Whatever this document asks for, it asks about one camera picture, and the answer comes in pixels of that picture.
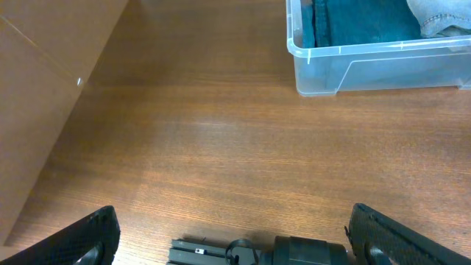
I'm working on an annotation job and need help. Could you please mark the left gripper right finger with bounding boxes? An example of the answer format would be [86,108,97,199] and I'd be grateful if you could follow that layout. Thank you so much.
[346,203,470,265]

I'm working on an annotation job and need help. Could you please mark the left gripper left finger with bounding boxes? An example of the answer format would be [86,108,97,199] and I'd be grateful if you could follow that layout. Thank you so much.
[1,205,121,265]

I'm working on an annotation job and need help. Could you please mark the blue denim jeans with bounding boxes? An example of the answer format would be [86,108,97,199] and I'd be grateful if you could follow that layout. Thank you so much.
[301,0,421,48]

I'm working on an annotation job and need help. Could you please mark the light grey jeans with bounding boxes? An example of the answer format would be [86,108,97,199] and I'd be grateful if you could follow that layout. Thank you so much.
[407,0,470,38]

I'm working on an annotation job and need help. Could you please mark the clear plastic storage container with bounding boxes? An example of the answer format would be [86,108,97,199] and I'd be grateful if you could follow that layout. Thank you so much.
[286,0,470,96]

